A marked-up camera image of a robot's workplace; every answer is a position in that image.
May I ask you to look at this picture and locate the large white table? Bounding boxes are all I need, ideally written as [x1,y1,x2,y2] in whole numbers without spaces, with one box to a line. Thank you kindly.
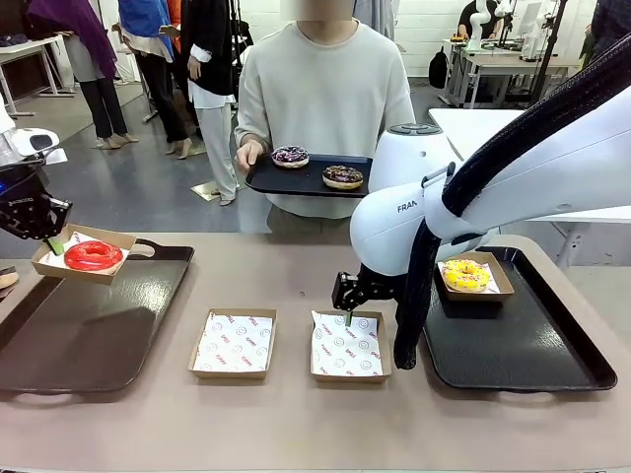
[427,107,631,267]

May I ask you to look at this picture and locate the purple sprinkled donut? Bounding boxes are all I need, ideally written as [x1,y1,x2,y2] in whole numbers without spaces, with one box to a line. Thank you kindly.
[271,145,311,169]

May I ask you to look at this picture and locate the black right arm cable sleeve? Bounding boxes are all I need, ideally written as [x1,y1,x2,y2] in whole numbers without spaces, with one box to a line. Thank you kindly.
[392,34,631,372]

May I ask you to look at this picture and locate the person's right hand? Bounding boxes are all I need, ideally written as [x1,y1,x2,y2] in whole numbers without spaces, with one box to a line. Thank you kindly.
[235,141,267,173]

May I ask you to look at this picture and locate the white desk with metal legs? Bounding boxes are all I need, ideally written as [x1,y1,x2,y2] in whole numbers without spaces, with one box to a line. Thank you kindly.
[0,34,75,119]

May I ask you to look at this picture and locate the small black serving tray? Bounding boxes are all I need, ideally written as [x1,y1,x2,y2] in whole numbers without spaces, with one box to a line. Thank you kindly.
[245,153,375,199]

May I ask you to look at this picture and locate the person in beige sweater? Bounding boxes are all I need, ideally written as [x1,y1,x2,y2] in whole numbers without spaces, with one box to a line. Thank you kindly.
[234,0,418,235]

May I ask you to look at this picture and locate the bystander in black jacket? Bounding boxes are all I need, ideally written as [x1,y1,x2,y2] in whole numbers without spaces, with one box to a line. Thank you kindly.
[179,0,255,207]

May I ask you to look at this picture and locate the cardboard box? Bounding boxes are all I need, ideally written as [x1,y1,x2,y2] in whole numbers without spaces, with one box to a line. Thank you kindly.
[172,88,198,122]

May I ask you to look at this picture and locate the grey equipment workbench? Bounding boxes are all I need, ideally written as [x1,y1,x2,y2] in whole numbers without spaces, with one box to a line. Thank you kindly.
[443,37,583,109]

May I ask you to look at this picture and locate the yellow sprinkled donut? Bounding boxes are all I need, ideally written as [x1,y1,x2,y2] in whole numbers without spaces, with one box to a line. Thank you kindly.
[441,258,490,294]

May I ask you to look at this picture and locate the bystander in purple top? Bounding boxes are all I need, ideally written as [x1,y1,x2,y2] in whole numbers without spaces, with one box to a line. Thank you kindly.
[27,0,140,150]

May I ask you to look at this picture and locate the black tray with handles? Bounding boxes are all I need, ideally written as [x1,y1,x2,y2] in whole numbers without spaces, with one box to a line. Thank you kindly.
[421,245,618,395]

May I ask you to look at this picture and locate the chocolate sprinkled donut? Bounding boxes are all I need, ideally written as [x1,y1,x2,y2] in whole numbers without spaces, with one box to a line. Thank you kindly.
[321,165,365,190]

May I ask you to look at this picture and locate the tan rounded object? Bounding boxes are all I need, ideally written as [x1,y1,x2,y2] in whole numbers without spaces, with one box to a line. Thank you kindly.
[0,265,20,297]

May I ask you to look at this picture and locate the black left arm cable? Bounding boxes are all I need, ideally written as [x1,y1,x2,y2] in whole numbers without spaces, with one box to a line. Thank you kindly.
[0,155,48,198]

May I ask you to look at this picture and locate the seated person in black shirt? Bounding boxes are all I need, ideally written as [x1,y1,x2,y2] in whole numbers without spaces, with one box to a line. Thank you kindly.
[456,0,499,40]

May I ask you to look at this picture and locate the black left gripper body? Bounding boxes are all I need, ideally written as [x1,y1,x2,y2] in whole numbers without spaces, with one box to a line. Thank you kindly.
[0,189,73,242]

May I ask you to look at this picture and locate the bystander in dark checked shirt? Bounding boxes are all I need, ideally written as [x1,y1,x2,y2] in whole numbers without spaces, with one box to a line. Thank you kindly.
[584,0,631,70]

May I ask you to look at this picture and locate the bystander in blue top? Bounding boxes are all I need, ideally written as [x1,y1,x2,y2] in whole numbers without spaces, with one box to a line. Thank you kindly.
[117,0,192,160]

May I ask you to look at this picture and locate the black tripod pole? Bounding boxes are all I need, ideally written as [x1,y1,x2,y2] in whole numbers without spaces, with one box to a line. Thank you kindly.
[529,0,566,98]

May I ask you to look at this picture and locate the white printed paper liner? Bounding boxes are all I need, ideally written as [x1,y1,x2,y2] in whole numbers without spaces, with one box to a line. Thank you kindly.
[438,260,500,295]
[311,309,385,378]
[192,310,274,372]
[38,240,132,273]

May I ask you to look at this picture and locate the red glazed donut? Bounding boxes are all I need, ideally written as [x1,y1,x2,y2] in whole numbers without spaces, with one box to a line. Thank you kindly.
[63,239,124,272]

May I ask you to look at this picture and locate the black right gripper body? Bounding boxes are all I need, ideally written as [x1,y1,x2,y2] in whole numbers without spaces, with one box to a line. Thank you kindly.
[330,263,395,311]

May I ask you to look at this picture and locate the brown tray with handles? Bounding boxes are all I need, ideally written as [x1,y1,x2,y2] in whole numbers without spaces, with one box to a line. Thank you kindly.
[0,238,196,406]

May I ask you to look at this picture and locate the kraft paper box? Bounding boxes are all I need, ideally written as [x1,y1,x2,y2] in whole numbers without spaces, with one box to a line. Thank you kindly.
[31,223,138,287]
[187,307,279,380]
[310,308,393,384]
[436,250,516,303]

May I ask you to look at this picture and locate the black backpack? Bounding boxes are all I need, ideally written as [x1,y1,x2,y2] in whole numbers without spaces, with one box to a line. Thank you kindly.
[427,46,450,90]

